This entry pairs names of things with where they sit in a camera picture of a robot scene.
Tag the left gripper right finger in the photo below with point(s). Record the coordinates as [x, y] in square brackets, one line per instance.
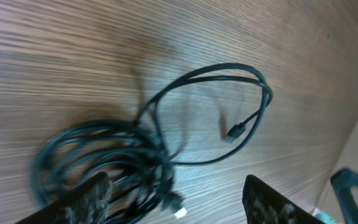
[264, 205]

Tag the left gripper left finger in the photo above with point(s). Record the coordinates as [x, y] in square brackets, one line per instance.
[86, 204]

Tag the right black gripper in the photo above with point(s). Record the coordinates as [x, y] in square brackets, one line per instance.
[342, 182]

